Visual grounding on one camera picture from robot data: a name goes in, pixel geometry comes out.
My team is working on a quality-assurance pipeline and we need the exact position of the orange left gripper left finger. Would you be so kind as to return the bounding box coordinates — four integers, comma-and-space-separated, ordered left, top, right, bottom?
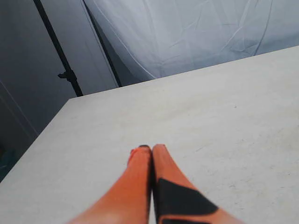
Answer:
69, 145, 152, 224

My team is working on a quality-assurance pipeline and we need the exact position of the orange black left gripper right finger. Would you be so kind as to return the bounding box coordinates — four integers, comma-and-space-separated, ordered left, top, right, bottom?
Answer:
152, 144, 243, 224

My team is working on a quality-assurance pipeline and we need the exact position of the black stand pole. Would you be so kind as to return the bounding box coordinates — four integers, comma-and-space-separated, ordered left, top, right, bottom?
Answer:
33, 0, 83, 97

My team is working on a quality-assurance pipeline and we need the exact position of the white backdrop cloth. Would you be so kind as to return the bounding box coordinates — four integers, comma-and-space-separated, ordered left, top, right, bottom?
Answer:
86, 0, 299, 80

